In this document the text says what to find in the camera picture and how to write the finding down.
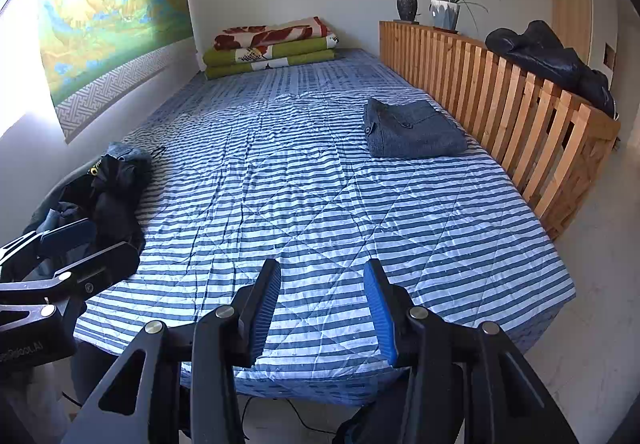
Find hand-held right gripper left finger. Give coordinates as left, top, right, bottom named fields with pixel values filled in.
left=61, top=258, right=282, bottom=444

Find black garment with yellow print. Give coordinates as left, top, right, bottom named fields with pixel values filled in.
left=30, top=157, right=147, bottom=270

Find grey pants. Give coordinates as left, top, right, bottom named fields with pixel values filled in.
left=363, top=98, right=469, bottom=159

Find green folded quilt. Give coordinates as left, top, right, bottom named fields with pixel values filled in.
left=202, top=35, right=339, bottom=66
left=205, top=50, right=336, bottom=80

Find black floor cable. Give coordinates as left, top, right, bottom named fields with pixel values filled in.
left=242, top=396, right=346, bottom=436

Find blue striped bed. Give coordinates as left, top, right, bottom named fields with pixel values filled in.
left=74, top=48, right=577, bottom=407

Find red floral folded blanket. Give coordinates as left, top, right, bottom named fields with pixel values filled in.
left=214, top=16, right=333, bottom=51

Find black jacket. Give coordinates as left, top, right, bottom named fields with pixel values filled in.
left=485, top=20, right=620, bottom=120

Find potted plant in white pot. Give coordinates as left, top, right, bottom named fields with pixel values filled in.
left=414, top=0, right=501, bottom=34

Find wooden slatted rail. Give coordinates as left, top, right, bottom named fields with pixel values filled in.
left=379, top=20, right=622, bottom=241

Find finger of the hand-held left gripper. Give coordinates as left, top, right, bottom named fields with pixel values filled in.
left=0, top=241, right=141, bottom=321
left=0, top=219, right=97, bottom=275

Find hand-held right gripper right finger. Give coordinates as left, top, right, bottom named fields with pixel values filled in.
left=362, top=258, right=581, bottom=444

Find blue denim garment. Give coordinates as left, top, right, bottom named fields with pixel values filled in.
left=102, top=141, right=153, bottom=175

